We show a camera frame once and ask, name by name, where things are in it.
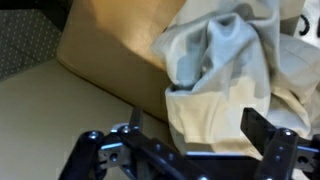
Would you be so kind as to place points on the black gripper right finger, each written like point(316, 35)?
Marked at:
point(283, 150)

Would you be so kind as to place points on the tan sofa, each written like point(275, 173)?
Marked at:
point(42, 113)

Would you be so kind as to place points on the pale grey clothing piece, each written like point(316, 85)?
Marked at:
point(225, 55)

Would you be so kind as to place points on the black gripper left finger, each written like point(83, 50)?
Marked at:
point(126, 147)

